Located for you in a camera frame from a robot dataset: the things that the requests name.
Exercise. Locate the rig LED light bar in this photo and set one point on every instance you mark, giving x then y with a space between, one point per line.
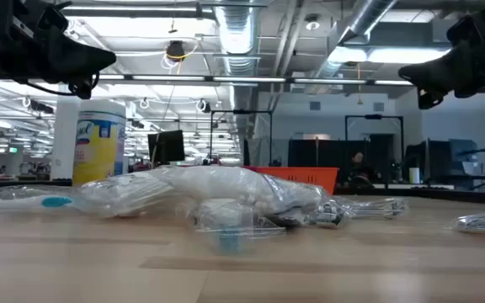
289 80

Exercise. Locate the Lysol wipes canister yellow label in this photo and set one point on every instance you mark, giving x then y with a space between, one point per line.
99 147

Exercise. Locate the black partition panel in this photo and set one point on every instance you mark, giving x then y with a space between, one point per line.
318 153

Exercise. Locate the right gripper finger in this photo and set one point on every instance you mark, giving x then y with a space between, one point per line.
440 71

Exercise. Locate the orange mesh basket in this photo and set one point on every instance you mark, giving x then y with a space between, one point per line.
305 179

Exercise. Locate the black desk monitor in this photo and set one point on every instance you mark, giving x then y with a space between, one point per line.
432 160

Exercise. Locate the person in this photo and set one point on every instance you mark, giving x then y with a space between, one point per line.
358 168

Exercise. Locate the bagged black comb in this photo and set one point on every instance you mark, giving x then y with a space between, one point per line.
286 219

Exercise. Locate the bagged toothbrush blue bristles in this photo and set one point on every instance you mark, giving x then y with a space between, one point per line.
230 235

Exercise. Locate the white building column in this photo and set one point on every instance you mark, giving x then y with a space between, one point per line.
63 143

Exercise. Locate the bagged silver nail clipper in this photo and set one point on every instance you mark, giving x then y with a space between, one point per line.
484 222
377 208

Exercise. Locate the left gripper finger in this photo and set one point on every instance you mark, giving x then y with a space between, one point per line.
78 61

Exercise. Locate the white cup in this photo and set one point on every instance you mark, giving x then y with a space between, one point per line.
414 176

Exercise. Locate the silver air duct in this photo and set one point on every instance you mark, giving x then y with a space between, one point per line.
369 17
236 33

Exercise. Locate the round ceiling sensor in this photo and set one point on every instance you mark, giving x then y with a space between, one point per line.
312 23

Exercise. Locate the black background monitor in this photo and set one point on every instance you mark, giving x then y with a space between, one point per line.
166 147

